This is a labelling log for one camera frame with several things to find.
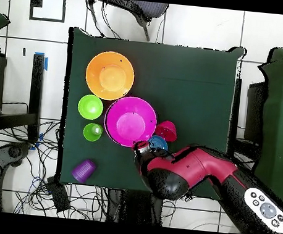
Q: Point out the green cup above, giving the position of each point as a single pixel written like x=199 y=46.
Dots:
x=90 y=133

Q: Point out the black square frame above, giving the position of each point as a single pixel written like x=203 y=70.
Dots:
x=46 y=19

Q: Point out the large orange bowl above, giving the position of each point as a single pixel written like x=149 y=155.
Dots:
x=110 y=75

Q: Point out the blue tape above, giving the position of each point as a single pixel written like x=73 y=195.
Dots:
x=46 y=63

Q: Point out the purple cup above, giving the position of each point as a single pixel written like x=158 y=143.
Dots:
x=83 y=171

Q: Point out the black power strip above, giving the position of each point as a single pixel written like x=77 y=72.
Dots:
x=58 y=195

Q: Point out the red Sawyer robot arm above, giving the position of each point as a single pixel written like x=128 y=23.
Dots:
x=191 y=166

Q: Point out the small blue bowl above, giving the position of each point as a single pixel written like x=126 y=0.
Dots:
x=159 y=142

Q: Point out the black caster leg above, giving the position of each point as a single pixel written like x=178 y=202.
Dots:
x=11 y=151

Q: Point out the black metal stand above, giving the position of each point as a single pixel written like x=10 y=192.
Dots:
x=36 y=87

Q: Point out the large pink bowl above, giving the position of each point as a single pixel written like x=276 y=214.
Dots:
x=131 y=122

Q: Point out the small green bowl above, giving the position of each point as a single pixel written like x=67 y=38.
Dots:
x=90 y=107

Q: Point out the small red bowl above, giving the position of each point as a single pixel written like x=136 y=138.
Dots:
x=167 y=130

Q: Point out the grey office chair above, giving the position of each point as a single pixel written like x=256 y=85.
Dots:
x=147 y=8

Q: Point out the dark green tablecloth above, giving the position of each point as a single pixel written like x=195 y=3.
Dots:
x=196 y=90

